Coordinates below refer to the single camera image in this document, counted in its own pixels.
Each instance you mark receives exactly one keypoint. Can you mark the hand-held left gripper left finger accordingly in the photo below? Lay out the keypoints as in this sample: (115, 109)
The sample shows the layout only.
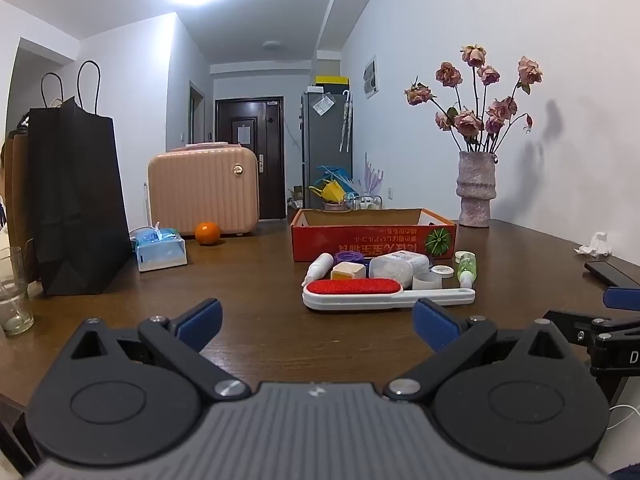
(202, 321)

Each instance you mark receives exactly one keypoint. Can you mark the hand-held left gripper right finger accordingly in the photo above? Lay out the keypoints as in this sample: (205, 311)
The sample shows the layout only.
(434, 326)

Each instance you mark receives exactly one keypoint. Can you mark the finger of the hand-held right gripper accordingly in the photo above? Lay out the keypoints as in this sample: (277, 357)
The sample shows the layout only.
(575, 321)
(622, 298)

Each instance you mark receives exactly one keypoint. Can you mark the white round cup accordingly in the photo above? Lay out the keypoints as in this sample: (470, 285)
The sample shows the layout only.
(426, 281)

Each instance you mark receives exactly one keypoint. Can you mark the small white round jar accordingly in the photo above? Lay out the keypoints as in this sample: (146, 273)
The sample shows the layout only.
(442, 271)

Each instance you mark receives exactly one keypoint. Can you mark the large white plastic bottle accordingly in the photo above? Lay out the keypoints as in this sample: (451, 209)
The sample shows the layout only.
(397, 267)

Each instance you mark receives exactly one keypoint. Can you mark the red and white lint brush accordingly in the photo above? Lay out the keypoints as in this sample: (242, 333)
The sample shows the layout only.
(355, 290)

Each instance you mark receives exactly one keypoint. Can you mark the orange cardboard box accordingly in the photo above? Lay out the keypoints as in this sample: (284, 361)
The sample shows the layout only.
(370, 245)

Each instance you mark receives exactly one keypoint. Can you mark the black flat phone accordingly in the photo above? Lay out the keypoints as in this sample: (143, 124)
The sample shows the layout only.
(612, 272)

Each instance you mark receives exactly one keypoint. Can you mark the crumpled white tissue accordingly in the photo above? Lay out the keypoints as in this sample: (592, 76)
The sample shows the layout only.
(595, 246)

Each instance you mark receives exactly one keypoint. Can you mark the green spray bottle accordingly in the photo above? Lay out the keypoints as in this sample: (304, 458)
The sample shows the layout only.
(467, 265)

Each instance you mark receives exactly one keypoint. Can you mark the blue tissue box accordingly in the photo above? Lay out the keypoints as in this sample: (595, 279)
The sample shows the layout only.
(162, 255)

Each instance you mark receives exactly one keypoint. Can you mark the orange fruit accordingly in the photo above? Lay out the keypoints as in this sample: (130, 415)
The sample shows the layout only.
(207, 233)

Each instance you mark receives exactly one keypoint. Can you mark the small yellow white box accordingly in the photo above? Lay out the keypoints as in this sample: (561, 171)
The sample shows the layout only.
(348, 271)

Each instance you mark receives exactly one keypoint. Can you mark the purple round jar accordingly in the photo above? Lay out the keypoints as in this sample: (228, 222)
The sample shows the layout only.
(350, 257)

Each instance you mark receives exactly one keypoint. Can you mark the white dropper bottle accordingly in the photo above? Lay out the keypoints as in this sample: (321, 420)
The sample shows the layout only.
(318, 267)

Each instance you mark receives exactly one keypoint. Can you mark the pink hard-shell suitcase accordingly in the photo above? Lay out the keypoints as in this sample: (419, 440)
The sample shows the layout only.
(202, 190)

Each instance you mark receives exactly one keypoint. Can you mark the clear glass jars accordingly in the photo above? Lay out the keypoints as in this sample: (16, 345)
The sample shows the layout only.
(366, 203)

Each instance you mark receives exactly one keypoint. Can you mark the pink ribbed vase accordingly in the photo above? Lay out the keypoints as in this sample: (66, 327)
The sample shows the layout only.
(476, 190)

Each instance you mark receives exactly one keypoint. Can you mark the dark brown entrance door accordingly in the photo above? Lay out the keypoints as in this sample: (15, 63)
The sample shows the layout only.
(250, 170)

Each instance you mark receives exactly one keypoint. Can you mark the yellow and blue plastic item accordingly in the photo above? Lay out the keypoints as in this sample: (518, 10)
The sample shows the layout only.
(332, 190)

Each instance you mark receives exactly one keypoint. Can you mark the black paper bag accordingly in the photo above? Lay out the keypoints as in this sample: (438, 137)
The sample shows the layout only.
(75, 200)

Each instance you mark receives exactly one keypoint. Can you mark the clear drinking glass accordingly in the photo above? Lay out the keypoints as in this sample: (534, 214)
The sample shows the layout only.
(15, 305)

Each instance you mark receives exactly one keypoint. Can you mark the grey side door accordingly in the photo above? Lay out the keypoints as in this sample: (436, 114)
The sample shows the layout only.
(196, 115)

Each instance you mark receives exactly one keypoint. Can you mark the grey refrigerator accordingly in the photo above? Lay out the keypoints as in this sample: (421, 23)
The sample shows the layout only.
(325, 150)

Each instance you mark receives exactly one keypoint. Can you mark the dried pink roses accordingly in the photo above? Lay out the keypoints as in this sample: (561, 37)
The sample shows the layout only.
(470, 120)

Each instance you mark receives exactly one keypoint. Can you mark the brown paper bag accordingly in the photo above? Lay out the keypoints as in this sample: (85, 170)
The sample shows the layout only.
(17, 195)

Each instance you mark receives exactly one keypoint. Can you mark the white hanging umbrella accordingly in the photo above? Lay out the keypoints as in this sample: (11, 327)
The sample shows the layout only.
(345, 120)

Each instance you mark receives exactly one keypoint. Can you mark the yellow flat box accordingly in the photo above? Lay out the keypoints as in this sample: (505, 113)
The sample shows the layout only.
(331, 80)

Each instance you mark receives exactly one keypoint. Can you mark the small round ceiling lamp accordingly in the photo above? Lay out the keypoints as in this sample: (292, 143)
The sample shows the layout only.
(272, 45)

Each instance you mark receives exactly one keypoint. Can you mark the purple flower wall decoration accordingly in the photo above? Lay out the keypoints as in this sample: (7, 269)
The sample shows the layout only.
(372, 177)

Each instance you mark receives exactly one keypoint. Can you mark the framed wall picture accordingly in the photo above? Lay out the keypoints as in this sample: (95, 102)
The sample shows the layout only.
(370, 76)

